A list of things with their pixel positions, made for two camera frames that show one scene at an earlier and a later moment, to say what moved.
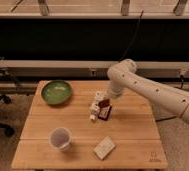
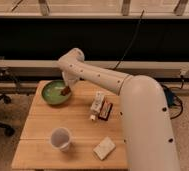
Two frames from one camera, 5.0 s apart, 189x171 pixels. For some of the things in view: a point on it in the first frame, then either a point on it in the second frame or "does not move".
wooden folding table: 77,124 does not move
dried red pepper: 104,103 to 66,91
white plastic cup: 60,138 does not move
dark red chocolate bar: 104,113 does not move
